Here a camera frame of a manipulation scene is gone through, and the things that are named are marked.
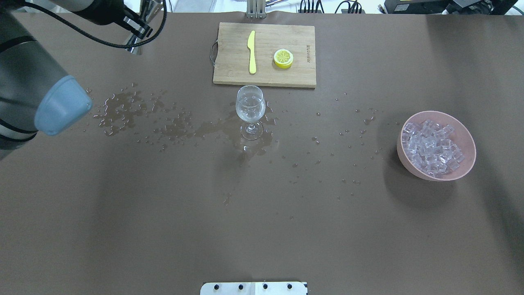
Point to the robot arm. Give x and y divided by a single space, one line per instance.
37 93

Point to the clear wine glass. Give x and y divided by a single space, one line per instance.
250 106

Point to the ice cubes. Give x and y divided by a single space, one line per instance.
430 149

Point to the yellow lemon slice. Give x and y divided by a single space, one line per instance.
283 58

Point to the bamboo cutting board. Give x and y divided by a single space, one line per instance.
231 62

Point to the yellow plastic knife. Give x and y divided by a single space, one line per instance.
252 55

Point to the pink bowl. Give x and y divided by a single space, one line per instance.
461 136

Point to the black power brick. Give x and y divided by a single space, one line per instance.
420 7

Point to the aluminium frame post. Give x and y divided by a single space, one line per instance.
256 9

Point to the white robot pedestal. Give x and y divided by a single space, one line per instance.
255 288

